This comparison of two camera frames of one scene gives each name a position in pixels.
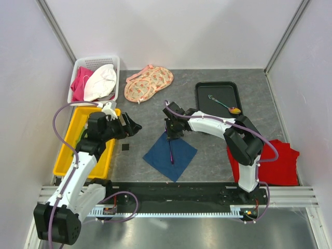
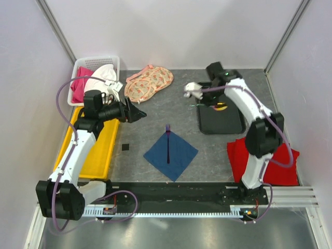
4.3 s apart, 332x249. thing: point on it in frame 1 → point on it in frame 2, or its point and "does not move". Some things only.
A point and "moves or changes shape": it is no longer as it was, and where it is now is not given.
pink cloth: (78, 84) does not move
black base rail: (181, 194) does not move
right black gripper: (170, 135) → (209, 103)
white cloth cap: (100, 82) does not move
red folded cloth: (281, 172) does not move
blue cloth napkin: (159, 155) does not move
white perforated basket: (92, 63) does not move
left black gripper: (133, 127) → (129, 112)
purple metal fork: (171, 154) moves or changes shape
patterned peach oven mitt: (141, 86) does not move
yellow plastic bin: (77, 124) does not move
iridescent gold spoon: (231, 110) → (220, 106)
